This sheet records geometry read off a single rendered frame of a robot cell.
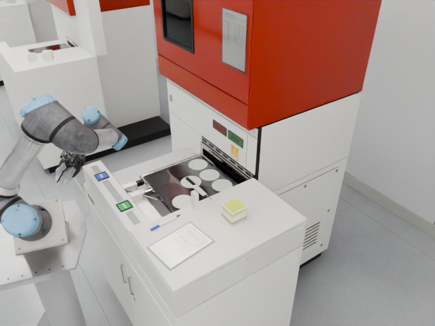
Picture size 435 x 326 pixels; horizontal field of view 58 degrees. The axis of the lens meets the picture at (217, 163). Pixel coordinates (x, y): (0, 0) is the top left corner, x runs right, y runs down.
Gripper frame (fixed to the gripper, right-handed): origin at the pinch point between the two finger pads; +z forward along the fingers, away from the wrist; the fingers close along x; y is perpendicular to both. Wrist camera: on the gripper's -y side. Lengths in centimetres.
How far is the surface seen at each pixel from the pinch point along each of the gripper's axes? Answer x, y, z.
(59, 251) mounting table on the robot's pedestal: 16.1, 4.1, 26.5
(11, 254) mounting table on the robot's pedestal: -1.3, 3.1, 35.5
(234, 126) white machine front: 60, 8, -56
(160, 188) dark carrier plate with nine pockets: 40.0, -7.0, -17.1
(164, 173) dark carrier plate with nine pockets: 37.2, -15.3, -26.5
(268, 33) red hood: 58, 51, -78
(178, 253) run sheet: 61, 30, 8
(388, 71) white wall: 139, -55, -167
